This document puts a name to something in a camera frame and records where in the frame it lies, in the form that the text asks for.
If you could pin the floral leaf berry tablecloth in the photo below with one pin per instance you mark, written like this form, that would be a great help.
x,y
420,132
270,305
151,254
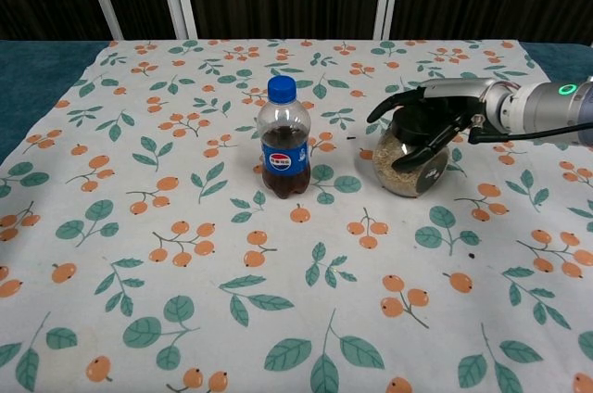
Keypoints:
x,y
278,272

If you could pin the clear grain jar black lid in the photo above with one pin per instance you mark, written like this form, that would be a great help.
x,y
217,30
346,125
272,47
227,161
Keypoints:
x,y
387,156

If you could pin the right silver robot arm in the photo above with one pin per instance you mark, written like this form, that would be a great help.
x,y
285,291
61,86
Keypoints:
x,y
542,101

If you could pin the teal table cover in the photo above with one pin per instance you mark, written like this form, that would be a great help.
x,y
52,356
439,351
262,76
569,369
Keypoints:
x,y
28,87

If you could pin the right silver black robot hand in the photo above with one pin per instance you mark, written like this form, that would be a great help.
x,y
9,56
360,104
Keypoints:
x,y
451,89

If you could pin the cola bottle blue cap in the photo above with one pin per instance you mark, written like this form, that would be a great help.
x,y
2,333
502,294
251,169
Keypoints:
x,y
283,156

